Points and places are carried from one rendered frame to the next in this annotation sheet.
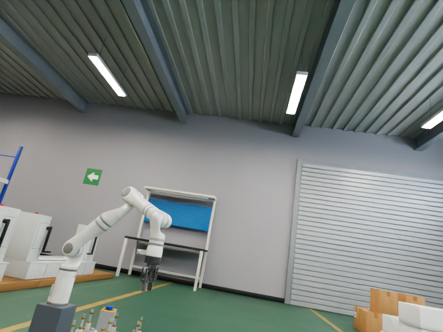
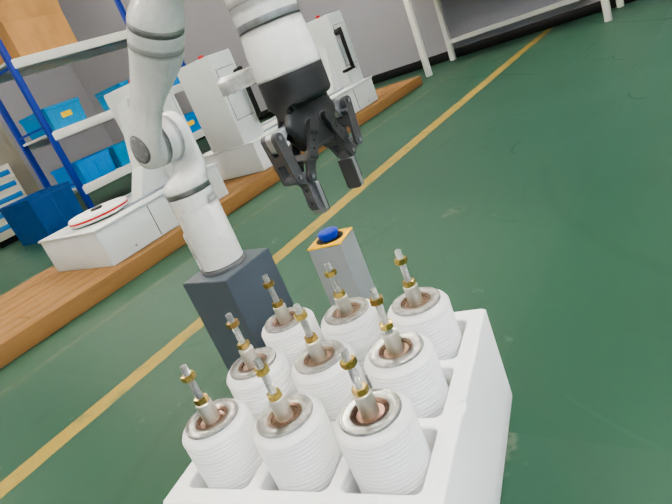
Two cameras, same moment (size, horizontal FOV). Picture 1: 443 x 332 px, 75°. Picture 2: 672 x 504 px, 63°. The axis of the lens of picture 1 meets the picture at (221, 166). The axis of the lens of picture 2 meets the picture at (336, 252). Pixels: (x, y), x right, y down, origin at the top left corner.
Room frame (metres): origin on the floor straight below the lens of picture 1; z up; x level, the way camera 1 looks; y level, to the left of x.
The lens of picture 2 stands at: (0.91, -0.08, 0.64)
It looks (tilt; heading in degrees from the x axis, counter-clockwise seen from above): 20 degrees down; 34
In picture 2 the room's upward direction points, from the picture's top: 22 degrees counter-clockwise
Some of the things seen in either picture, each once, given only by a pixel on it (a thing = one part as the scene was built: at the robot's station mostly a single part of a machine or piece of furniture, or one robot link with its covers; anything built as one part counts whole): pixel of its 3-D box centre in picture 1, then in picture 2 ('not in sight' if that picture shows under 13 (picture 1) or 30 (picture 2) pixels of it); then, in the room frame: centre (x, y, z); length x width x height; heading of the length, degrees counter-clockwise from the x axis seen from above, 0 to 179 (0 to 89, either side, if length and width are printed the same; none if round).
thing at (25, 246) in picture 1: (55, 245); (280, 88); (4.35, 2.11, 0.45); 1.51 x 0.57 x 0.74; 172
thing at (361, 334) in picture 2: not in sight; (365, 357); (1.56, 0.37, 0.16); 0.10 x 0.10 x 0.18
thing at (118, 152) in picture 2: not in sight; (118, 154); (4.95, 4.66, 0.36); 0.50 x 0.38 x 0.21; 83
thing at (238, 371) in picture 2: not in sight; (253, 363); (1.43, 0.48, 0.25); 0.08 x 0.08 x 0.01
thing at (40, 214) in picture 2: not in sight; (44, 214); (3.78, 4.48, 0.19); 0.50 x 0.41 x 0.37; 87
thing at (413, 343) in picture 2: not in sight; (396, 349); (1.45, 0.24, 0.25); 0.08 x 0.08 x 0.01
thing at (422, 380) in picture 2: not in sight; (416, 403); (1.45, 0.24, 0.16); 0.10 x 0.10 x 0.18
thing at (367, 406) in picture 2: not in sight; (366, 403); (1.33, 0.24, 0.26); 0.02 x 0.02 x 0.03
